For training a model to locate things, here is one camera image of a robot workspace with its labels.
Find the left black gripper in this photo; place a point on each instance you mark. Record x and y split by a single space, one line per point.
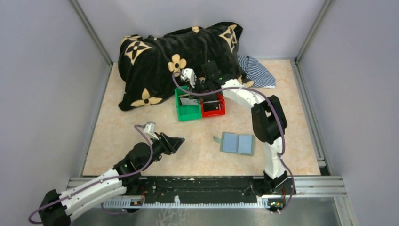
170 144

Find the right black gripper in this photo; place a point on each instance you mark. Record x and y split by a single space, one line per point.
197 80

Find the red plastic bin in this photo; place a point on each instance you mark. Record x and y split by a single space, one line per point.
222 111

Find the white card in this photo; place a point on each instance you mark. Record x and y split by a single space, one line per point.
185 101

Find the green plastic bin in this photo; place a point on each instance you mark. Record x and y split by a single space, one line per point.
186 112

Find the sage green card holder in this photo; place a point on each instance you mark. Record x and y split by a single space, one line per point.
241 144

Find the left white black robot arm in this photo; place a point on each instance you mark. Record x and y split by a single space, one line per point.
62 208

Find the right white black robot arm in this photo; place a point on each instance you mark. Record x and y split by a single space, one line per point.
267 116

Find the blue striped cloth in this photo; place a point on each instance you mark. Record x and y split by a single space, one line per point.
254 74

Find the black floral blanket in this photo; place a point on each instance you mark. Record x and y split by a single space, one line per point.
150 66

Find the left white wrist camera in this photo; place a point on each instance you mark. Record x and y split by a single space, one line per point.
149 129

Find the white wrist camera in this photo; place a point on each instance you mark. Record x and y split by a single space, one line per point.
149 129
188 75

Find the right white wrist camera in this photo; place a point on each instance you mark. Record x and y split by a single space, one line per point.
188 75

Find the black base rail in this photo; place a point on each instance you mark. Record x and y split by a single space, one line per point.
207 190

